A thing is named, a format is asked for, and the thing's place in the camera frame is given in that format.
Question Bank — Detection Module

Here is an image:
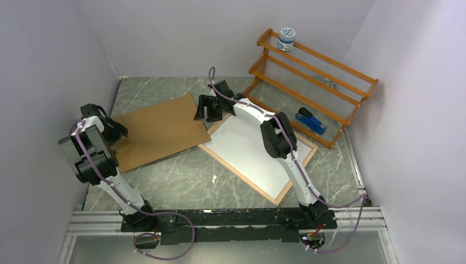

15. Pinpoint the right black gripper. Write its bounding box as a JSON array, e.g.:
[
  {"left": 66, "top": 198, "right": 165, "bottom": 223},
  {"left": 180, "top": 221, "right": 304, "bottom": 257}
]
[{"left": 193, "top": 95, "right": 224, "bottom": 123}]

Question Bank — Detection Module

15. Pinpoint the brown backing board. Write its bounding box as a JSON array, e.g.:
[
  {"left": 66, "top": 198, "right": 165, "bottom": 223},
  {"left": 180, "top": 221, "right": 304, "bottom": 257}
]
[{"left": 114, "top": 94, "right": 210, "bottom": 173}]

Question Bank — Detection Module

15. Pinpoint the wooden picture frame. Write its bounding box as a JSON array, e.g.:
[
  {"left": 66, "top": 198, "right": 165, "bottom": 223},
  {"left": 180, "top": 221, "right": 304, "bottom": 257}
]
[{"left": 197, "top": 111, "right": 319, "bottom": 207}]

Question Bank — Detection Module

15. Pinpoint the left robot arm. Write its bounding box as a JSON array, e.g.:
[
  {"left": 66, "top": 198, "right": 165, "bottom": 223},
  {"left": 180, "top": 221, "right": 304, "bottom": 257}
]
[{"left": 58, "top": 103, "right": 158, "bottom": 231}]

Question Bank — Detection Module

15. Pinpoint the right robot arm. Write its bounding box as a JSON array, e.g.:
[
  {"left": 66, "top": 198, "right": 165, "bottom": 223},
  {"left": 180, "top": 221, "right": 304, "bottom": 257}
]
[{"left": 193, "top": 80, "right": 329, "bottom": 228}]

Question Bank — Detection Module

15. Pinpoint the blue stapler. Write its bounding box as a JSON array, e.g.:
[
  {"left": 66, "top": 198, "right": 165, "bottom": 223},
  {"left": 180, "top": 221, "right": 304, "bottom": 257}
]
[{"left": 295, "top": 107, "right": 326, "bottom": 135}]

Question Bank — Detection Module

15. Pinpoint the small blue white jar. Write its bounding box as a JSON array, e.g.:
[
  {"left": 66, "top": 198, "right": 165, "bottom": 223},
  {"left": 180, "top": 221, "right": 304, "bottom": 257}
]
[{"left": 277, "top": 27, "right": 296, "bottom": 52}]

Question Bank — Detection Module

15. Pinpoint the orange wooden rack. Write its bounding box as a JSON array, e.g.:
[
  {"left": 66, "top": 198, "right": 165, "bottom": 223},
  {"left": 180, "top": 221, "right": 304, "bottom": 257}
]
[{"left": 244, "top": 28, "right": 379, "bottom": 149}]

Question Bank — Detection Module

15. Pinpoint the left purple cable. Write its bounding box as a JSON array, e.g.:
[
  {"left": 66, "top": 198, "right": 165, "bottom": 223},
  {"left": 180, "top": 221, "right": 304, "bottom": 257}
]
[{"left": 69, "top": 118, "right": 196, "bottom": 262}]

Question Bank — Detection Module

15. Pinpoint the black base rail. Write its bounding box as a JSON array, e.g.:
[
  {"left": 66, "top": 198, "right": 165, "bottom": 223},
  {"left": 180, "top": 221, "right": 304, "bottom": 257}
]
[{"left": 120, "top": 207, "right": 337, "bottom": 245}]

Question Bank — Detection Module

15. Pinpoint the aluminium table rail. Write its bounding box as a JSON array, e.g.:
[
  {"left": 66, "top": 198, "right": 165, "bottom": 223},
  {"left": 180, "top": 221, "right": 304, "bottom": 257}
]
[{"left": 57, "top": 206, "right": 398, "bottom": 263}]

